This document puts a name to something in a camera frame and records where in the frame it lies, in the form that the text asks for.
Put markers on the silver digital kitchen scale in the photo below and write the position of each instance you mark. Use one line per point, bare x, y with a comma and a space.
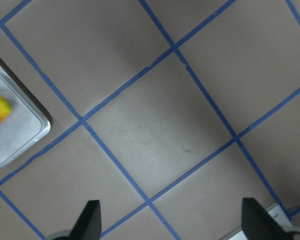
28, 121

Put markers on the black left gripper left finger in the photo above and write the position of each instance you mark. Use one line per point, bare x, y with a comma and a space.
89, 223

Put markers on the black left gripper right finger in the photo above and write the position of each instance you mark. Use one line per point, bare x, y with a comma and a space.
257, 224

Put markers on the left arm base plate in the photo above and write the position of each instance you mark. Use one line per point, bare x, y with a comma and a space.
277, 214

